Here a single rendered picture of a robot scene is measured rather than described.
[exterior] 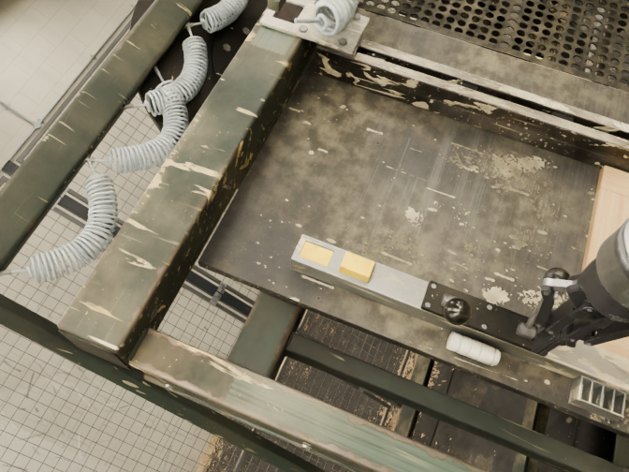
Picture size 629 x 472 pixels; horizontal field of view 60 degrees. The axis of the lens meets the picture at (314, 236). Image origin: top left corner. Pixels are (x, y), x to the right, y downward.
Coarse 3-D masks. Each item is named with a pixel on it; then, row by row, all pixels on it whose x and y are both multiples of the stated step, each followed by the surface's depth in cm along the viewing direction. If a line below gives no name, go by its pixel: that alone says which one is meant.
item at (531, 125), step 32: (288, 0) 106; (288, 32) 103; (352, 32) 103; (320, 64) 109; (352, 64) 106; (384, 64) 105; (416, 64) 105; (416, 96) 107; (448, 96) 104; (480, 96) 102; (512, 96) 103; (512, 128) 104; (544, 128) 101; (576, 128) 99; (608, 128) 100; (608, 160) 101
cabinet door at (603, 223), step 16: (608, 176) 101; (624, 176) 101; (608, 192) 99; (624, 192) 100; (608, 208) 98; (624, 208) 98; (592, 224) 97; (608, 224) 96; (592, 240) 95; (592, 256) 93; (624, 352) 85
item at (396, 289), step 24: (312, 240) 90; (312, 264) 88; (336, 264) 88; (360, 288) 87; (384, 288) 86; (408, 288) 87; (408, 312) 88; (480, 336) 85; (528, 360) 85; (552, 360) 82; (576, 360) 82; (600, 360) 82; (624, 360) 83; (624, 384) 81
